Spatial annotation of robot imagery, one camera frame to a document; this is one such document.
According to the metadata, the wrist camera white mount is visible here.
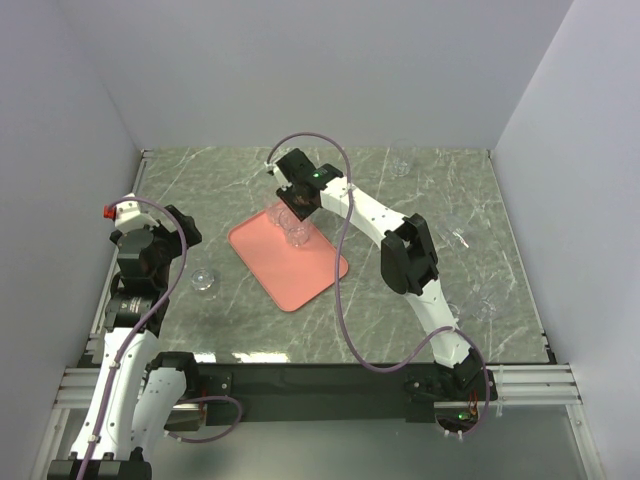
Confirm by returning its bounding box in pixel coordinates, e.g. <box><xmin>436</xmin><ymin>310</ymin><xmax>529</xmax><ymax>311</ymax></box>
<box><xmin>103</xmin><ymin>193</ymin><xmax>158</xmax><ymax>234</ymax></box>
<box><xmin>264</xmin><ymin>162</ymin><xmax>280</xmax><ymax>176</ymax></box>

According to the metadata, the clear glass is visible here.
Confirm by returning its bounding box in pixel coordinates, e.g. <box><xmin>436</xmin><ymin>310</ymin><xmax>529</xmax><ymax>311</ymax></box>
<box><xmin>265</xmin><ymin>194</ymin><xmax>294</xmax><ymax>230</ymax></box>
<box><xmin>279</xmin><ymin>210</ymin><xmax>311</xmax><ymax>247</ymax></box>
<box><xmin>189</xmin><ymin>257</ymin><xmax>218</xmax><ymax>297</ymax></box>
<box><xmin>388</xmin><ymin>139</ymin><xmax>417</xmax><ymax>177</ymax></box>

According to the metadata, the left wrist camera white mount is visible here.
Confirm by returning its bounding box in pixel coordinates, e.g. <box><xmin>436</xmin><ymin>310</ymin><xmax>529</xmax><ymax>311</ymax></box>
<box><xmin>103</xmin><ymin>193</ymin><xmax>158</xmax><ymax>234</ymax></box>

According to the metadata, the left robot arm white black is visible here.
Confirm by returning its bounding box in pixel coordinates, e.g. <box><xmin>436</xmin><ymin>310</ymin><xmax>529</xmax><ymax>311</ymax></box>
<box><xmin>46</xmin><ymin>194</ymin><xmax>202</xmax><ymax>479</ymax></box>

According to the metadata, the salmon pink plastic tray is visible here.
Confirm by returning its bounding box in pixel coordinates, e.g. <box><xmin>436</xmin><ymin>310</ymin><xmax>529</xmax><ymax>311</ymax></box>
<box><xmin>228</xmin><ymin>209</ymin><xmax>349</xmax><ymax>312</ymax></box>

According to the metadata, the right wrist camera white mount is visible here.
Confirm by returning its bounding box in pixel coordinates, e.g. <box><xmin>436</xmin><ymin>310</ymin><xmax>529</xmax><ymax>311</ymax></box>
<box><xmin>264</xmin><ymin>162</ymin><xmax>280</xmax><ymax>176</ymax></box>

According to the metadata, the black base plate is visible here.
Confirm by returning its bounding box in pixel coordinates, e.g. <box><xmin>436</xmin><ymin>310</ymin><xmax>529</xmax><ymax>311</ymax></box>
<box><xmin>167</xmin><ymin>360</ymin><xmax>496</xmax><ymax>426</ymax></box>

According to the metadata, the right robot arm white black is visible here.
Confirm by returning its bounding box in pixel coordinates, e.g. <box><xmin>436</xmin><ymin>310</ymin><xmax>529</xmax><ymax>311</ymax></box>
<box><xmin>267</xmin><ymin>149</ymin><xmax>491</xmax><ymax>399</ymax></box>

